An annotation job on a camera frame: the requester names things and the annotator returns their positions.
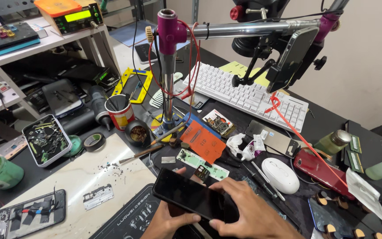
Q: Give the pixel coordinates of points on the metal phone shield plate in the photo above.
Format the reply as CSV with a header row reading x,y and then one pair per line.
x,y
98,197

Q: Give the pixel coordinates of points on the chrome stand pole magenta joint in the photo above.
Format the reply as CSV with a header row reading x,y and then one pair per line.
x,y
167,66

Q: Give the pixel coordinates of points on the person's right hand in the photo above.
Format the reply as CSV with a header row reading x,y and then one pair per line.
x,y
257,215

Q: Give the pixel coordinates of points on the green glass bottle metal cap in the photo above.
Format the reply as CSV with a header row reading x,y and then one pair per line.
x,y
332,142

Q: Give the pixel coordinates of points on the power supply with orange lid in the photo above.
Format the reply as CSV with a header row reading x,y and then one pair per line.
x,y
75,16

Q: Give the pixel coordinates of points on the smartphone in black holder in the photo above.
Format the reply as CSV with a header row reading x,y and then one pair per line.
x,y
292,59

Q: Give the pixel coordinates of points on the yellow paper sheet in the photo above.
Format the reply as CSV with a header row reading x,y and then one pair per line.
x,y
234,69

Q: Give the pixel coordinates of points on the white shelf rack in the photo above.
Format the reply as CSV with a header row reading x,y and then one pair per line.
x,y
45,46

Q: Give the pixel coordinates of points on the green tape roll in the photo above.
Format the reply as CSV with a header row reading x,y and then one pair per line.
x,y
75,146

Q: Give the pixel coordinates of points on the green memory module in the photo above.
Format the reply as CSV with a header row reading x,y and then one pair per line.
x,y
355,162
355,144

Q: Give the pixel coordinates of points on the white tin of phone parts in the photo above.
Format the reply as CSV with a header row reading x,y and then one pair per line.
x,y
46,140

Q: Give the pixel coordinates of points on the black repair mat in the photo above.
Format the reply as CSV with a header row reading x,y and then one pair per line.
x,y
128,215

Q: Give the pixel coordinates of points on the opened smartphone without back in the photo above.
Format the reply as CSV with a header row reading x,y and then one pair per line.
x,y
22,215

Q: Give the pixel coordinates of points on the grey phone middle frame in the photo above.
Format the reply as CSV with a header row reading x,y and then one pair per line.
x,y
274,137

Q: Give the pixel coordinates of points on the circuit board packet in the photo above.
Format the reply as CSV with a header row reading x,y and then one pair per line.
x,y
218,122

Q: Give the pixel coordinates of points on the white marble slab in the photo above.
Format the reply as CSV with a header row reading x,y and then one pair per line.
x,y
88,176

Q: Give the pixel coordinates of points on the silver screwdriver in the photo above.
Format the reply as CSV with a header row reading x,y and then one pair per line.
x,y
266,179

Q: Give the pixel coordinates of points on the yellow plastic frame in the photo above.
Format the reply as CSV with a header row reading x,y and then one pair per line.
x,y
121,83

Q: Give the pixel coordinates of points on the person's left hand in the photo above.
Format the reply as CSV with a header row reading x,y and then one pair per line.
x,y
164,222

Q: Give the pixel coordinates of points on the black tape roll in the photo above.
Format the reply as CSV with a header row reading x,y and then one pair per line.
x,y
94,142

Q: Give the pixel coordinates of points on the red smartphone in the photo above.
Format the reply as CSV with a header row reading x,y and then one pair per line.
x,y
320,171

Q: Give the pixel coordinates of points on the blue box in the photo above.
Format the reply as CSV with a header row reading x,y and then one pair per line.
x,y
194,120

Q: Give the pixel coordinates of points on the crumpled white tissue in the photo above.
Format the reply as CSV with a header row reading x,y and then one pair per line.
x,y
234,143

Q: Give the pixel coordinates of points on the blue phone back cover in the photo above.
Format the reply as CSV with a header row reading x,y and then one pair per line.
x,y
327,217

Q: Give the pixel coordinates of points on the white comb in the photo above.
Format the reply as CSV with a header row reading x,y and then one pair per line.
x,y
156,99

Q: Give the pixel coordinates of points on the white keyboard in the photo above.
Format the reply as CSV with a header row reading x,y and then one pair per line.
x,y
240,93

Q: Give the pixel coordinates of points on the black microscope head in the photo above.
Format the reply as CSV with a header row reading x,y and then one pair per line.
x,y
254,20

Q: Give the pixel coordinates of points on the grey soldering pen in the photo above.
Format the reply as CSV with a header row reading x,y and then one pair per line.
x,y
169,133

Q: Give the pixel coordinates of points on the green screw strip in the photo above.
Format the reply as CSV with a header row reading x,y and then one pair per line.
x,y
194,160

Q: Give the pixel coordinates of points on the white computer mouse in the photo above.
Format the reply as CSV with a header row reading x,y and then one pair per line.
x,y
280,176

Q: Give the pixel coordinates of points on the small black chip card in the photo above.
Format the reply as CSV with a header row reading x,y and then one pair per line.
x,y
202,173

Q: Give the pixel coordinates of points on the black electric screwdriver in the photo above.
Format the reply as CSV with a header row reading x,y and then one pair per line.
x,y
99,106

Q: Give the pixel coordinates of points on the small metal plate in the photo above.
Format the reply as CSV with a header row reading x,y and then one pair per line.
x,y
168,160

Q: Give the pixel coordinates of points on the white plastic bag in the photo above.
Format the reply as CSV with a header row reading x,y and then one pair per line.
x,y
365,192

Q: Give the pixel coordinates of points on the black brass wool tip cleaner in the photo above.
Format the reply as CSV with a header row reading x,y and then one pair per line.
x,y
138,133

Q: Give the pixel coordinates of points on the yellow round stand base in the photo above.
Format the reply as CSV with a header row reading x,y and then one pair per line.
x,y
159,124

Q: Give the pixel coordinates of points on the orange card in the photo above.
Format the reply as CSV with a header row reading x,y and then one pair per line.
x,y
204,141

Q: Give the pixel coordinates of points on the black tray with coloured knobs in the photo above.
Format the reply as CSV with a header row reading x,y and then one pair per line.
x,y
5,38

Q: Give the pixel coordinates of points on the white glue tube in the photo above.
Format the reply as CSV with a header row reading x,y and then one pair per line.
x,y
252,149

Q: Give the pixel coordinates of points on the red can tool holder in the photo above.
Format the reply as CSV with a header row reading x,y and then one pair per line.
x,y
120,114

